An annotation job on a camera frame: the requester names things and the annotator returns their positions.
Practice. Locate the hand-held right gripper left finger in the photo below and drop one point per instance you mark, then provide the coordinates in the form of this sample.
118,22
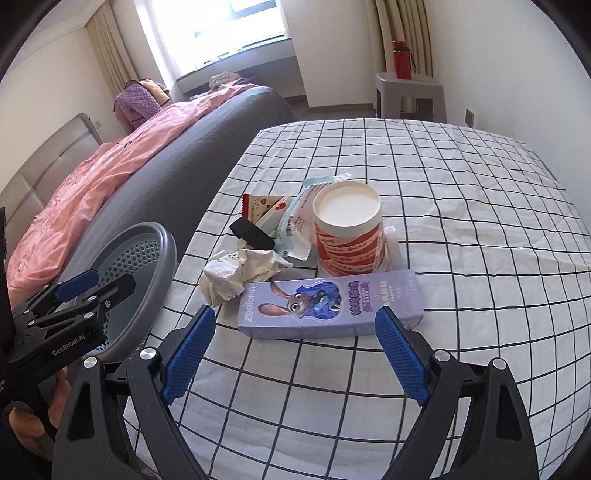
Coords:
189,350

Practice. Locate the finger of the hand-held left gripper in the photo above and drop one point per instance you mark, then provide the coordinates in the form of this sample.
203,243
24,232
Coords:
115,288
76,281

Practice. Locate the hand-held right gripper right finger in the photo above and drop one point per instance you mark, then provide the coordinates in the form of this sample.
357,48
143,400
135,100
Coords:
401,355

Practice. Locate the grey perforated waste basket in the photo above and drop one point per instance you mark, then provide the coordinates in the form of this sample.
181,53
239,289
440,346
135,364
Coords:
157,286

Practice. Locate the white paper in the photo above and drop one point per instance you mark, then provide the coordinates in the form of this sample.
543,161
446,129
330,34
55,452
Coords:
235,272

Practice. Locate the purple cartoon toothpaste box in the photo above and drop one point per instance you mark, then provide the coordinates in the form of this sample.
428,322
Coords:
323,300

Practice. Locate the orange and white paper cup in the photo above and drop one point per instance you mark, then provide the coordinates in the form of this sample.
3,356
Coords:
346,240

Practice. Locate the black plastic piece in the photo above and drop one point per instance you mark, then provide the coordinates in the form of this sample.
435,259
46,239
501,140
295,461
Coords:
251,234

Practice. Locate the red and white snack wrapper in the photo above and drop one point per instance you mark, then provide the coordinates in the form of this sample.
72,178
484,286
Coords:
258,207

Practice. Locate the light blue plastic wrapper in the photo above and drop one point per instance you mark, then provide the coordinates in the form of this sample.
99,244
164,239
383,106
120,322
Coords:
295,221

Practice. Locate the person's left hand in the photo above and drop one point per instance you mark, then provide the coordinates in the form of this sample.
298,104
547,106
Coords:
27,427

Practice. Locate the grey bed headboard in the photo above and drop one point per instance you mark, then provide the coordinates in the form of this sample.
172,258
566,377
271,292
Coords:
46,157

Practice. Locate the checkered white tablecloth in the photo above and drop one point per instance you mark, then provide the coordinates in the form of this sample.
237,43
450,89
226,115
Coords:
461,207

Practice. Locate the purple quilted bag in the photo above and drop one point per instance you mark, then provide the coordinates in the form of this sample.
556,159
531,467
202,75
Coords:
134,104

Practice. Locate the beige bag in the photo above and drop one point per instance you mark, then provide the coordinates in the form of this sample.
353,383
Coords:
157,90

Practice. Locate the beige cloth bundle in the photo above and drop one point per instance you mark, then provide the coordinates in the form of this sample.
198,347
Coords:
224,79

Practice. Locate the beige pleated curtain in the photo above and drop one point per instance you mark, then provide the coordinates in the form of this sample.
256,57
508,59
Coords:
111,46
383,27

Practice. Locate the grey window sill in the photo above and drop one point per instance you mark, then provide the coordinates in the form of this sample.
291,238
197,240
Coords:
240,60

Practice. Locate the grey plastic stool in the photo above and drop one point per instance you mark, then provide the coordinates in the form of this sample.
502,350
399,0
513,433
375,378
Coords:
406,85

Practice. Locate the bright window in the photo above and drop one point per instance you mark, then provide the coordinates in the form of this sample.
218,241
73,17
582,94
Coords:
207,27

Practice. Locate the red water bottle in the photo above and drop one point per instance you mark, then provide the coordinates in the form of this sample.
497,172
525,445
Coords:
401,62

